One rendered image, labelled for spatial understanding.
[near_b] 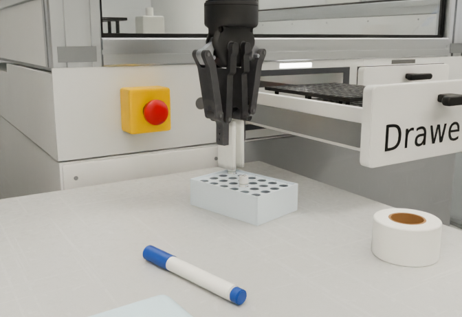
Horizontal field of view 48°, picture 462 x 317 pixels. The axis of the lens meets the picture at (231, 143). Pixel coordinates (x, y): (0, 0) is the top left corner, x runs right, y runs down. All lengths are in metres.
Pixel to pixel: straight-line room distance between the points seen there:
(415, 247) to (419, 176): 0.81
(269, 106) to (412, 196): 0.58
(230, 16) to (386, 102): 0.23
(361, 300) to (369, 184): 0.76
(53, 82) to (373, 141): 0.48
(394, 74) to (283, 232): 0.66
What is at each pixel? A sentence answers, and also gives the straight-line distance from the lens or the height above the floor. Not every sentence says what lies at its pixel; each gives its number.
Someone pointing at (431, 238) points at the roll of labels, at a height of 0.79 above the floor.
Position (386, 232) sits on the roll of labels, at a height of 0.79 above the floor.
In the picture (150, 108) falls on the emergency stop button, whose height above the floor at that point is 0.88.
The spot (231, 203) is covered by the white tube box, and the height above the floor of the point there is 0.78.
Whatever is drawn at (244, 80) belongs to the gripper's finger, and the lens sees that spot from 0.74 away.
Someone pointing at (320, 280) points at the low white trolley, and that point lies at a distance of 0.52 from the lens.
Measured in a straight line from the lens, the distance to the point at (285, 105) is 0.87.
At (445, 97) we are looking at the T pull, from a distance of 0.76.
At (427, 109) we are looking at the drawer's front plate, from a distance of 0.78.
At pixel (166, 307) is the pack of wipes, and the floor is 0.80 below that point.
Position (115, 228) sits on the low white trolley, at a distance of 0.66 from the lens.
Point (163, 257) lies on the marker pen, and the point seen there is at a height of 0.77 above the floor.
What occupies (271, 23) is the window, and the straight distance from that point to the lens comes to 1.02.
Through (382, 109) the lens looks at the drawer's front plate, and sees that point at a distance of 0.71.
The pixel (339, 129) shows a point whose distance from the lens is 0.77.
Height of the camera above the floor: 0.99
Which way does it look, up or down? 12 degrees down
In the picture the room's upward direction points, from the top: straight up
